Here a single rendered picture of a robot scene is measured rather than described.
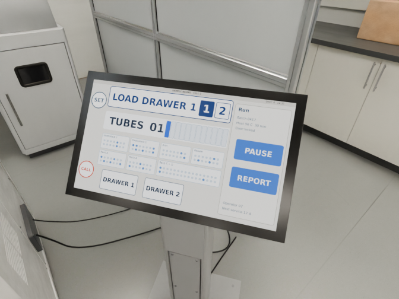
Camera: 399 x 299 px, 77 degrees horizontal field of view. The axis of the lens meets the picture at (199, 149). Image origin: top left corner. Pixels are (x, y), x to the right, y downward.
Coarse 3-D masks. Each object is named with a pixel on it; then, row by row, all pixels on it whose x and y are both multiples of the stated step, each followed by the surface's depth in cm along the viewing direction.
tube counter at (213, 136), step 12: (156, 120) 58; (168, 120) 58; (156, 132) 58; (168, 132) 57; (180, 132) 57; (192, 132) 56; (204, 132) 56; (216, 132) 55; (228, 132) 55; (204, 144) 56; (216, 144) 55
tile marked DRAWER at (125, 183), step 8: (104, 176) 60; (112, 176) 59; (120, 176) 59; (128, 176) 58; (136, 176) 58; (104, 184) 59; (112, 184) 59; (120, 184) 59; (128, 184) 58; (136, 184) 58; (120, 192) 59; (128, 192) 58
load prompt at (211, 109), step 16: (112, 96) 61; (128, 96) 60; (144, 96) 59; (160, 96) 58; (176, 96) 58; (192, 96) 57; (160, 112) 58; (176, 112) 57; (192, 112) 57; (208, 112) 56; (224, 112) 55
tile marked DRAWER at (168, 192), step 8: (144, 184) 58; (152, 184) 57; (160, 184) 57; (168, 184) 57; (176, 184) 56; (144, 192) 57; (152, 192) 57; (160, 192) 57; (168, 192) 56; (176, 192) 56; (160, 200) 57; (168, 200) 56; (176, 200) 56
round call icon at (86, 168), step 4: (80, 160) 61; (84, 160) 61; (88, 160) 61; (80, 164) 61; (84, 164) 61; (88, 164) 61; (92, 164) 60; (80, 168) 61; (84, 168) 61; (88, 168) 61; (92, 168) 60; (80, 172) 61; (84, 172) 61; (88, 172) 60; (92, 172) 60; (80, 176) 61; (84, 176) 61; (88, 176) 60; (92, 176) 60
